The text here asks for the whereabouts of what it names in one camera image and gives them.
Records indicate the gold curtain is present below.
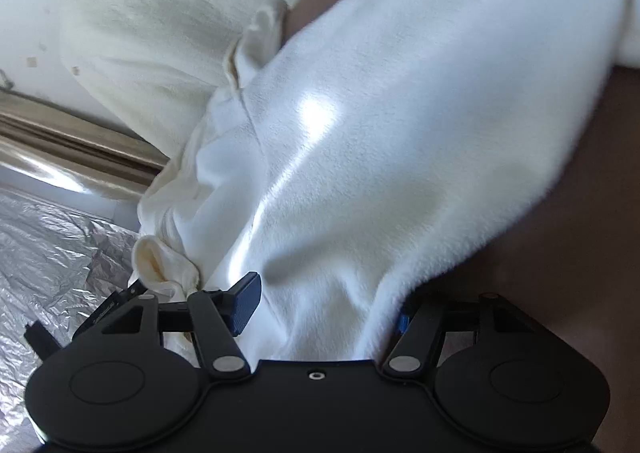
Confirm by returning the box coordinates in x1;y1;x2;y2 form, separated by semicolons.
0;87;172;208

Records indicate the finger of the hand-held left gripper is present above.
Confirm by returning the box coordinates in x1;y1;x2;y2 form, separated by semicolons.
74;280;149;335
23;321;64;362

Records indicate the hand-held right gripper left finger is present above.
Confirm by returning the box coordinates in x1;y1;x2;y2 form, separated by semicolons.
70;272;262;380

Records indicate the silver foil sheet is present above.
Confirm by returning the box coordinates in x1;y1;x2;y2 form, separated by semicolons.
0;182;147;436

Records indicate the cream blanket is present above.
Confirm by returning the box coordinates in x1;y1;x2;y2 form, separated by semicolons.
57;0;362;160

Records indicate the white fleece garment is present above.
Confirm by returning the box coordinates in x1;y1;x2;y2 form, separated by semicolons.
131;0;640;365

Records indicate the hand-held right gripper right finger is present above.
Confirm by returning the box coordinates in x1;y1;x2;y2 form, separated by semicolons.
381;292;571;378

